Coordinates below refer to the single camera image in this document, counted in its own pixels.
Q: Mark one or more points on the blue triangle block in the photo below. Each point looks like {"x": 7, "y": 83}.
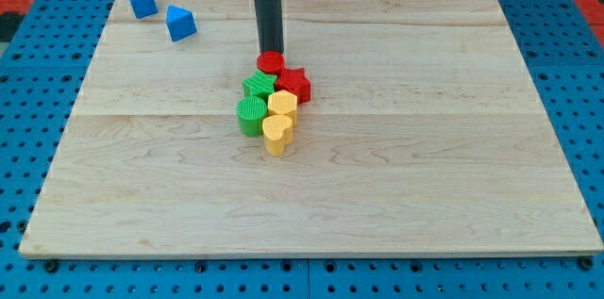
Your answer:
{"x": 180, "y": 23}

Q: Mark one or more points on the yellow heart block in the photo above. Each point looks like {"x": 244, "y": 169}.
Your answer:
{"x": 278, "y": 132}

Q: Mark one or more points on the yellow hexagon block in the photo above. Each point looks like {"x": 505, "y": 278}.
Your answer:
{"x": 283, "y": 103}

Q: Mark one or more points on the red star block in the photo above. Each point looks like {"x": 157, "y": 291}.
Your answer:
{"x": 295, "y": 82}

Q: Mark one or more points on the green cylinder block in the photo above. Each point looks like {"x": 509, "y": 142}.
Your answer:
{"x": 251, "y": 111}

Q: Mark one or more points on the green star block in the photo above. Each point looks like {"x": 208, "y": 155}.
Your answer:
{"x": 259, "y": 84}

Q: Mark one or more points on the red cylinder block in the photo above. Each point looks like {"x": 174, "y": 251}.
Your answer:
{"x": 270, "y": 62}

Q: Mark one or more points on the wooden board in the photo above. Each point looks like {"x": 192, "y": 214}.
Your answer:
{"x": 424, "y": 137}

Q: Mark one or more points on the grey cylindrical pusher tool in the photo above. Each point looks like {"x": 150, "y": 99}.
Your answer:
{"x": 270, "y": 25}

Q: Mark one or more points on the blue cube block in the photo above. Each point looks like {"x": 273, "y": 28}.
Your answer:
{"x": 143, "y": 8}

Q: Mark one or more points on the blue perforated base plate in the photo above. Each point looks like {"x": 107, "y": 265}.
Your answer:
{"x": 41, "y": 72}

